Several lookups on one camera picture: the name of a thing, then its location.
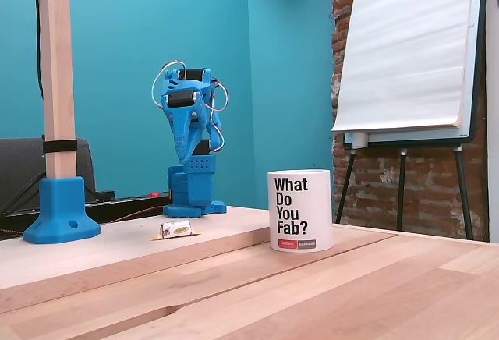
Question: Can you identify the white yellow sweet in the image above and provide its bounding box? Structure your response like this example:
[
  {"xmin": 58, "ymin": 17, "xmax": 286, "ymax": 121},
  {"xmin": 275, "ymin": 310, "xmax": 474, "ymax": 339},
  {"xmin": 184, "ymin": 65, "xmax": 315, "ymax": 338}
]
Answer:
[{"xmin": 150, "ymin": 218, "xmax": 203, "ymax": 242}]

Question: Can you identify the white printed mug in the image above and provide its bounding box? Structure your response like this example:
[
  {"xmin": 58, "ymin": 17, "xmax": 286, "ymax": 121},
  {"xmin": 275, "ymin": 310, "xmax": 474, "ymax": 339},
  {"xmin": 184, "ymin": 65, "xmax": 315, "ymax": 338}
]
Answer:
[{"xmin": 267, "ymin": 168, "xmax": 334, "ymax": 253}]

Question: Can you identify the black power strip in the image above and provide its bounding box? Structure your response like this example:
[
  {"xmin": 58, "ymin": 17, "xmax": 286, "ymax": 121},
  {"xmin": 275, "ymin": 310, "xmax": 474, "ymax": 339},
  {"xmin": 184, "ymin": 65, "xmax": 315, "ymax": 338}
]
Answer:
[{"xmin": 84, "ymin": 190, "xmax": 172, "ymax": 224}]

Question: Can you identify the black chair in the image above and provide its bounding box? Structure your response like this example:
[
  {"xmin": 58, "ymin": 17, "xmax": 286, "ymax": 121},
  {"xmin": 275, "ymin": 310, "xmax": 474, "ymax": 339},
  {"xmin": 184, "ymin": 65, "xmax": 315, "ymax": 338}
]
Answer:
[{"xmin": 0, "ymin": 136, "xmax": 97, "ymax": 232}]

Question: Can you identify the white paper pad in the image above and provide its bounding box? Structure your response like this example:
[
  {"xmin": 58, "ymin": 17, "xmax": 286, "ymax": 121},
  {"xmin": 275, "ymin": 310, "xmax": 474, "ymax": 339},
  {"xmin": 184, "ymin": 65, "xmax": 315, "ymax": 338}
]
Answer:
[{"xmin": 331, "ymin": 0, "xmax": 479, "ymax": 133}]

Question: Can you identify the flip chart easel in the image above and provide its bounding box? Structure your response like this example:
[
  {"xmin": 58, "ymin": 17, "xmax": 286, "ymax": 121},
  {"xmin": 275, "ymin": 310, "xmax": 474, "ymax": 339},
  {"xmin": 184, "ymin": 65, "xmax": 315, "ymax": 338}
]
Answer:
[{"xmin": 331, "ymin": 0, "xmax": 490, "ymax": 242}]

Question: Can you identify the black strap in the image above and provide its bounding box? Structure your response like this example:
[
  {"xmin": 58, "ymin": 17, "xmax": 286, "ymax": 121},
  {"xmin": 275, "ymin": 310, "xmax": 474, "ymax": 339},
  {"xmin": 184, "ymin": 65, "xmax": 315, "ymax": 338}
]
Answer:
[{"xmin": 41, "ymin": 140, "xmax": 78, "ymax": 154}]

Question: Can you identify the wooden post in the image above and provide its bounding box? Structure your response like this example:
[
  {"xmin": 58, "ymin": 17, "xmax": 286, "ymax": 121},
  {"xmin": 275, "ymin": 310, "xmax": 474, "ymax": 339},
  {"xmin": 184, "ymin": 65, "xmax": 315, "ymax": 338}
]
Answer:
[{"xmin": 37, "ymin": 0, "xmax": 78, "ymax": 181}]

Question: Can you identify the blue post base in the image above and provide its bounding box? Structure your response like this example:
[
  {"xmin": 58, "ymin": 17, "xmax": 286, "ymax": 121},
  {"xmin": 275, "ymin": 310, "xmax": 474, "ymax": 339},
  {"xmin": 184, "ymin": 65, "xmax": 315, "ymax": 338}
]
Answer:
[{"xmin": 23, "ymin": 175, "xmax": 101, "ymax": 245}]

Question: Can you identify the black cable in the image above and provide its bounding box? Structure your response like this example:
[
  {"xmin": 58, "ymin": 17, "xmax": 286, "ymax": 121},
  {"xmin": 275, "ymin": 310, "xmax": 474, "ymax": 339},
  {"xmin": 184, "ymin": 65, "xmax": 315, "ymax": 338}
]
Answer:
[{"xmin": 30, "ymin": 0, "xmax": 44, "ymax": 99}]

